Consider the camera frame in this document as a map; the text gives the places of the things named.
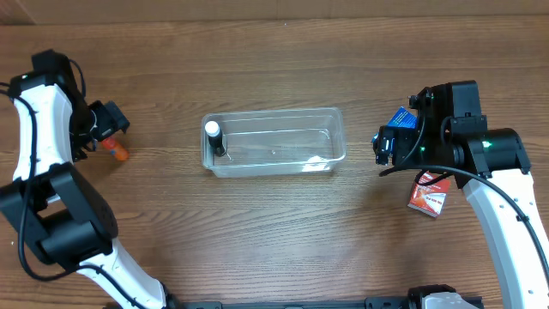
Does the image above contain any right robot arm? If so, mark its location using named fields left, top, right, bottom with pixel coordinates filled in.
left=372, top=81, right=548, bottom=308

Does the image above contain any red and white box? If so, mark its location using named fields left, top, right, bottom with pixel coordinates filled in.
left=407, top=171, right=450, bottom=218

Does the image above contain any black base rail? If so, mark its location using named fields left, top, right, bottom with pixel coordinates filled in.
left=171, top=295, right=485, bottom=309

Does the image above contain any black bottle white cap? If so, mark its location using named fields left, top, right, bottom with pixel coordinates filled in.
left=204, top=121, right=226, bottom=157

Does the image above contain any blue box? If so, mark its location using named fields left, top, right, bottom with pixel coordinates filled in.
left=387, top=106, right=417, bottom=129

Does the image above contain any clear plastic container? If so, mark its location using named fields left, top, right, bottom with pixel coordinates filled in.
left=201, top=107, right=347, bottom=178

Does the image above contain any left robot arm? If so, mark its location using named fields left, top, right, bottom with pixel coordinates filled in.
left=1, top=50, right=180, bottom=308

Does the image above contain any orange bottle white cap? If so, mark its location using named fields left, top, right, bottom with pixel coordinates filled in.
left=101, top=136, right=130, bottom=161

